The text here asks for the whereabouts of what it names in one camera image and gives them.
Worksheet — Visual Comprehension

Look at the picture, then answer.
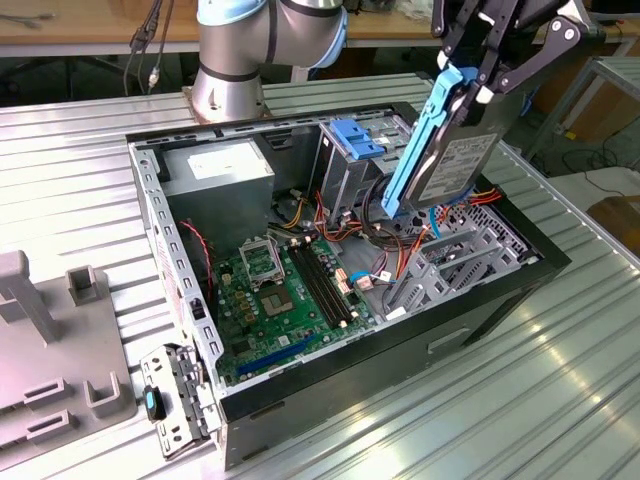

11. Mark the black blue latch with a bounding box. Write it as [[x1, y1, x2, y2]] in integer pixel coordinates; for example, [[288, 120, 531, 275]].
[[143, 384, 167, 422]]

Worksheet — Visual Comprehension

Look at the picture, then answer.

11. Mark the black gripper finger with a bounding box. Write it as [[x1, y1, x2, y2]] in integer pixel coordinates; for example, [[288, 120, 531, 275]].
[[460, 0, 585, 124], [430, 0, 479, 69]]

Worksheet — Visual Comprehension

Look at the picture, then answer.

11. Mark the metal expansion card retainer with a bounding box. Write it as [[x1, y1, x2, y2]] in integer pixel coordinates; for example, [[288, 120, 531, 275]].
[[139, 343, 224, 461]]

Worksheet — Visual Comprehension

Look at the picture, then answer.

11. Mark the thin blue labelled data wire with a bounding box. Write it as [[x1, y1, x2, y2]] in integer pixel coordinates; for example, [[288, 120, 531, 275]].
[[347, 269, 396, 294]]

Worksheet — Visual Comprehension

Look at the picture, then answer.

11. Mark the metal socket cover frame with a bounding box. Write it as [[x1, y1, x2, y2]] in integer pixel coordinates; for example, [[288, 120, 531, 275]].
[[238, 238, 287, 290]]

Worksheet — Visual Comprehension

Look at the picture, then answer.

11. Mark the grey power supply box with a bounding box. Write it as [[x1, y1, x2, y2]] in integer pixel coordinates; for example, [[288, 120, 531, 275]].
[[159, 138, 277, 251]]

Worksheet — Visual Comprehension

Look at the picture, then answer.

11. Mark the grey metal optical drive cage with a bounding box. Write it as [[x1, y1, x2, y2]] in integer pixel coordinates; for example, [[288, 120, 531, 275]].
[[317, 117, 416, 221]]

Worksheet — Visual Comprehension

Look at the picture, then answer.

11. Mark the blue expansion slot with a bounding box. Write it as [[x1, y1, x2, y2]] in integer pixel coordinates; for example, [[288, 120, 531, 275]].
[[235, 333, 317, 379]]

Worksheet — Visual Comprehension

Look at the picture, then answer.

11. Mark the black RAM slot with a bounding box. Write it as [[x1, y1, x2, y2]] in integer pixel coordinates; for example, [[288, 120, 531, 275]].
[[309, 239, 355, 322], [294, 241, 340, 324], [302, 240, 347, 323], [287, 242, 332, 325]]

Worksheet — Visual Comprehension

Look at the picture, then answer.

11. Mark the green motherboard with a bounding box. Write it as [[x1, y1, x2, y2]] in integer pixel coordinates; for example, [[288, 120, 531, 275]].
[[212, 232, 381, 389]]

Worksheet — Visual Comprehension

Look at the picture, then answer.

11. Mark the hard disk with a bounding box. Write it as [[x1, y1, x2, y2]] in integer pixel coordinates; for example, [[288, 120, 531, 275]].
[[380, 63, 511, 220]]

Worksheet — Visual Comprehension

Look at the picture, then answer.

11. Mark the grey parts rack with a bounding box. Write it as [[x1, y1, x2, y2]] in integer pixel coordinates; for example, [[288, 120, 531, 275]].
[[0, 248, 139, 459]]

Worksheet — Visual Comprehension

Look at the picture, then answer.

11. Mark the red orange yellow power wire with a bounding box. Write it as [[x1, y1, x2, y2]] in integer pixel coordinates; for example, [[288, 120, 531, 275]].
[[469, 185, 504, 207]]

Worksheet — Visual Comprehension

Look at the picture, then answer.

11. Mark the aluminium frame table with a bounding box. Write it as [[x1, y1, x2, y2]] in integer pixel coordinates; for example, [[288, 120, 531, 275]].
[[524, 54, 640, 176]]

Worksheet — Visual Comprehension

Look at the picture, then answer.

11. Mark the black open PC case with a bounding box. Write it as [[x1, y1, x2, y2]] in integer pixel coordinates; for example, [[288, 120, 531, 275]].
[[124, 101, 573, 472]]

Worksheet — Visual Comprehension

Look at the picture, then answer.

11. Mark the blue plastic drive bracket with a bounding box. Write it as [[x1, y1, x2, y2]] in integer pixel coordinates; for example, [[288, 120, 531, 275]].
[[330, 118, 392, 162]]

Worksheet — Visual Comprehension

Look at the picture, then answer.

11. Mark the black hanging cable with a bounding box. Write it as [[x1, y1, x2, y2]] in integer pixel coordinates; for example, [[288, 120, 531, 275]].
[[122, 0, 176, 96]]

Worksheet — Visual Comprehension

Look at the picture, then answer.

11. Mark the red black twisted fan wire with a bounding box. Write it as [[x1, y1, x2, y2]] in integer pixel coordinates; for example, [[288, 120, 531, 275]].
[[178, 221, 217, 301]]

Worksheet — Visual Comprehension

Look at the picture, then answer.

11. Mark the CPU socket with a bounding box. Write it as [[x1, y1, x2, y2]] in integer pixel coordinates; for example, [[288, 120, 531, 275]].
[[258, 285, 297, 320]]

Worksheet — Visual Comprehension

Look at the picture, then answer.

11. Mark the wooden desk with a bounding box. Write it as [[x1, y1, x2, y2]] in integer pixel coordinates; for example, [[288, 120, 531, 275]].
[[0, 0, 640, 59]]

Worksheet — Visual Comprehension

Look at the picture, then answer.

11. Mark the yellow black power wire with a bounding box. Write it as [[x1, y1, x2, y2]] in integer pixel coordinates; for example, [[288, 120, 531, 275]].
[[269, 188, 314, 234]]

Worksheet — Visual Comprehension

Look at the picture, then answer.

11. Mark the black orange wire bundle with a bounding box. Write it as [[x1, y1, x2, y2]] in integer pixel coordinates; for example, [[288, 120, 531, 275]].
[[312, 172, 436, 281]]

